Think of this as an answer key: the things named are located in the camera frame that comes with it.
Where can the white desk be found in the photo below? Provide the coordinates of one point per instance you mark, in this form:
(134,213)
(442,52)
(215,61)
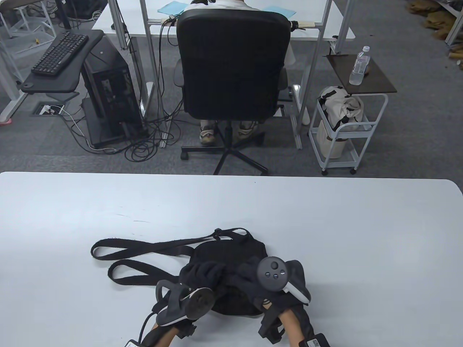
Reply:
(307,16)

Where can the aluminium profile frame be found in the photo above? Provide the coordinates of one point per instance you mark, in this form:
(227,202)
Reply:
(151,54)

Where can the floor outlet box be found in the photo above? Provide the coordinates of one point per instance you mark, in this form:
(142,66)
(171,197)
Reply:
(38,108)

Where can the black office chair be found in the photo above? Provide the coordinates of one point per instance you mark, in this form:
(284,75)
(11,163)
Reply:
(231,65)

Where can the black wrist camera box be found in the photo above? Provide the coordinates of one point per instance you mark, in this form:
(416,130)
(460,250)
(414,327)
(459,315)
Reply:
(132,343)
(316,341)

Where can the person's left hand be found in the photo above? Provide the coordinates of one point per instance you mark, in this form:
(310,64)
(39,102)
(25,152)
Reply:
(204,274)

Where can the brown side table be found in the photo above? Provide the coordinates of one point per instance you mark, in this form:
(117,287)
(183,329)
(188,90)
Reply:
(376,77)

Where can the clear plastic water bottle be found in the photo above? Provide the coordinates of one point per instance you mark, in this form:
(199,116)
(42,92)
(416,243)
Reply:
(359,68)

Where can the black keyboard tray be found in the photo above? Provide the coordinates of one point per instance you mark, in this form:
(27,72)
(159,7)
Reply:
(54,84)

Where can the white storage shelf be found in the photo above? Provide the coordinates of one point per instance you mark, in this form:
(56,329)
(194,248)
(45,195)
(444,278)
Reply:
(454,30)

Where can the beige power strip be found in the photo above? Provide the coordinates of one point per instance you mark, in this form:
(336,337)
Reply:
(307,24)
(168,18)

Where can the grey VR controller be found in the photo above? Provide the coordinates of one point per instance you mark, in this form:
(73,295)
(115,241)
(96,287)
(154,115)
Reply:
(272,273)
(199,301)

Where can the person's left forearm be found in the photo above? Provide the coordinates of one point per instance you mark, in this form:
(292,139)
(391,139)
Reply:
(164,338)

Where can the pile of brown cardboard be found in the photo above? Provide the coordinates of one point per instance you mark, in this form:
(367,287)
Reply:
(436,18)

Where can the white rolling cart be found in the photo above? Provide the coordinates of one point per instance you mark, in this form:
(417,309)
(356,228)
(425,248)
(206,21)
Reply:
(343,162)

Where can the white desk leg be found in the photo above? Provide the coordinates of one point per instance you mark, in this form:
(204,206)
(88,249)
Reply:
(14,97)

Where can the person's right forearm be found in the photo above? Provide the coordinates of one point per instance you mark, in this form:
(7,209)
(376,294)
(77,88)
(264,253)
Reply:
(291,329)

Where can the black keyboard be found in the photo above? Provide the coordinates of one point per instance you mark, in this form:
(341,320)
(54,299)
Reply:
(59,54)

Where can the black fabric backpack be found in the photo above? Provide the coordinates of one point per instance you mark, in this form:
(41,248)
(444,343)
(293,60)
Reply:
(231,251)

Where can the black computer tower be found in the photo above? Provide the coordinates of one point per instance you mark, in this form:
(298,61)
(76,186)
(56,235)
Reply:
(108,94)

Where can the person's right hand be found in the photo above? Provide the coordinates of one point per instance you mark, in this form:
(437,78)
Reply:
(249,280)

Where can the blue paper sheet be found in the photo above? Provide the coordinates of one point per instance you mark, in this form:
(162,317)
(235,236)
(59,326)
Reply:
(173,7)
(285,11)

